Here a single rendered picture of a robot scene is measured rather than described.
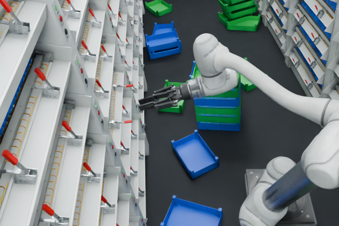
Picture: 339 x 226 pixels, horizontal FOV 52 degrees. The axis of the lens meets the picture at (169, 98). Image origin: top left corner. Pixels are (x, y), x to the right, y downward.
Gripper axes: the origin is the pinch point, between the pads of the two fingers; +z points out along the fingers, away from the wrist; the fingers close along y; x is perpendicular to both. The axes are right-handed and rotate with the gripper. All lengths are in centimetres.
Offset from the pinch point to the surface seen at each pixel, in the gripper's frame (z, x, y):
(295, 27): -100, 61, -108
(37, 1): 6, -68, 28
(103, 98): 15.0, -11.8, 2.9
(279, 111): -69, 96, -62
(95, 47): 11.1, -30.0, -8.5
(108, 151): 13.8, -6.4, 28.3
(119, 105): 16.6, 7.7, -13.5
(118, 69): 17.4, 5.6, -41.4
